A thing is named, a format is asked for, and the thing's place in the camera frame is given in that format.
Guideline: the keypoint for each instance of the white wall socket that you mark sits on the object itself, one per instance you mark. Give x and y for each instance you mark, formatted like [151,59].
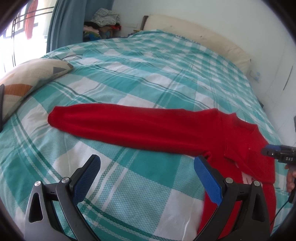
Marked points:
[255,75]

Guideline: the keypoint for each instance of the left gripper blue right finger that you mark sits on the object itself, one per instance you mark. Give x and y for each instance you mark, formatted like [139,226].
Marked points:
[252,221]

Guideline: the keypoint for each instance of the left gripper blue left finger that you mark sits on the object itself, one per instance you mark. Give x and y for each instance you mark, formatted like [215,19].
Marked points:
[41,220]

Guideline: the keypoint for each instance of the blue curtain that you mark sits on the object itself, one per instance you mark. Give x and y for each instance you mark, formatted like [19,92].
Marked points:
[67,21]

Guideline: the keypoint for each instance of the red sweater with white rabbit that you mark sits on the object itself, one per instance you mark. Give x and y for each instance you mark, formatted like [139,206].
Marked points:
[150,129]

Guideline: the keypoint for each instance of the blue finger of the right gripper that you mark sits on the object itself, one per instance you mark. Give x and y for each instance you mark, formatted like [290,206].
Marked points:
[271,152]
[273,147]

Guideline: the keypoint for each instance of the teal white plaid bedspread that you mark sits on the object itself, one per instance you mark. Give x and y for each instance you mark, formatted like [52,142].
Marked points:
[151,69]

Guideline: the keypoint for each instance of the cream patterned pillow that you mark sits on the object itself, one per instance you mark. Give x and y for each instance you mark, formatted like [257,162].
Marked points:
[27,78]

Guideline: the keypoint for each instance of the person's right hand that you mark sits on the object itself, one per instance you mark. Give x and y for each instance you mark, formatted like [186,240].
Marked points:
[291,176]

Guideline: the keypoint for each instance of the cream padded headboard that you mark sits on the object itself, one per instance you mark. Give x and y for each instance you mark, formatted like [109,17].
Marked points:
[201,35]

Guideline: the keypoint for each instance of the white wardrobe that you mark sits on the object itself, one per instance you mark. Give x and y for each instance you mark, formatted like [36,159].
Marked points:
[280,97]

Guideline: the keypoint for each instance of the black smartphone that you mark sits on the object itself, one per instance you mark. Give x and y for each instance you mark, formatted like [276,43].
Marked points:
[1,105]

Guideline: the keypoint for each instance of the pile of clothes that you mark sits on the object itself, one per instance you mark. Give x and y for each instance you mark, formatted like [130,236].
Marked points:
[102,25]

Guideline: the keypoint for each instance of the red hanging garment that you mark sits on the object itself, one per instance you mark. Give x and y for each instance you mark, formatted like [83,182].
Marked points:
[29,18]

